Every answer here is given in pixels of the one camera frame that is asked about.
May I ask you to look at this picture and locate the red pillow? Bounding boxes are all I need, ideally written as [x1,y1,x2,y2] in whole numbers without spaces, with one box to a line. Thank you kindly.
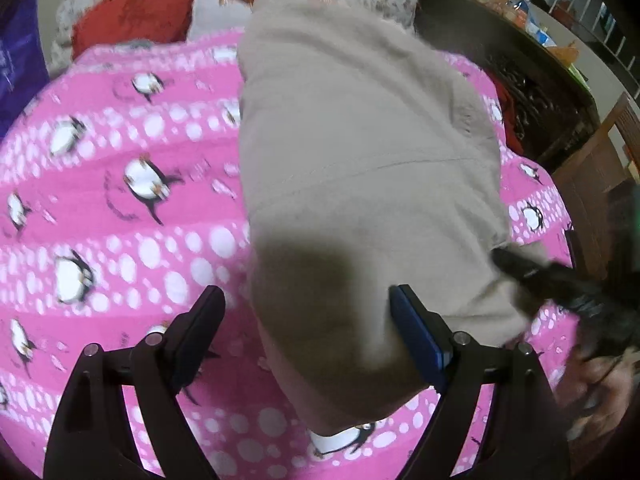
[70,0,198,61]

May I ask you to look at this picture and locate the white pillow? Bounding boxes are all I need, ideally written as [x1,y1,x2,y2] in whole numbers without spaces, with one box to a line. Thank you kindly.
[187,0,336,43]

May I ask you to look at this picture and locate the cluttered household items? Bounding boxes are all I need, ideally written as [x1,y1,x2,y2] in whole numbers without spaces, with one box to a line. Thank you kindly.
[445,0,591,81]

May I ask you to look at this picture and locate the beige pants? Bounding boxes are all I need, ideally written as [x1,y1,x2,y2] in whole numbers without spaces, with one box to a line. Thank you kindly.
[235,0,551,436]

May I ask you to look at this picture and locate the red cloth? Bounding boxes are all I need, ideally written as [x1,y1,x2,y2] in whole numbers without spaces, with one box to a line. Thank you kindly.
[487,70,526,156]

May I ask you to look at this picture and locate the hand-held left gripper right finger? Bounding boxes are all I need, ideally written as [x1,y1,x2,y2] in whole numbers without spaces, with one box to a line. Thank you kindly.
[389,284,573,480]

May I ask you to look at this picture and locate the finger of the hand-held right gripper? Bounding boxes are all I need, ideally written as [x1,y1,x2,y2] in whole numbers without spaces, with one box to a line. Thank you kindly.
[491,248,582,307]

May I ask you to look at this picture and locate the brown wooden chair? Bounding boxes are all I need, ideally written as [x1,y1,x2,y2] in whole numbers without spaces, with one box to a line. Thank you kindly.
[550,92,640,281]

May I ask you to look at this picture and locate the pink penguin print blanket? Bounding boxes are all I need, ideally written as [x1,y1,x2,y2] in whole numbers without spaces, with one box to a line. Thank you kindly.
[0,27,586,480]

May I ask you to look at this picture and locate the person's right hand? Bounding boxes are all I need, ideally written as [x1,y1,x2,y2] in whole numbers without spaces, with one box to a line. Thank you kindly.
[562,345,638,438]

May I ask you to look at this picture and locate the purple cloth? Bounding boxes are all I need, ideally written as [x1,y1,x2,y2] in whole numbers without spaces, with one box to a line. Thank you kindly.
[0,0,51,138]

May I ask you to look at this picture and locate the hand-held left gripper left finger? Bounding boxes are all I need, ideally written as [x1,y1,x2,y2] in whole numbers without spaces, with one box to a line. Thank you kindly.
[42,285,227,480]

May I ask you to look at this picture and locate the dark wooden cabinet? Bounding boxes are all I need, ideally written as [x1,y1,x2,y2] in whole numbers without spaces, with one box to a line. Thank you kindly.
[410,0,603,173]

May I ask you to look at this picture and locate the metal railing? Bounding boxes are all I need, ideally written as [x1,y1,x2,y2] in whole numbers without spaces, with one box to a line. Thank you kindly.
[537,0,640,73]

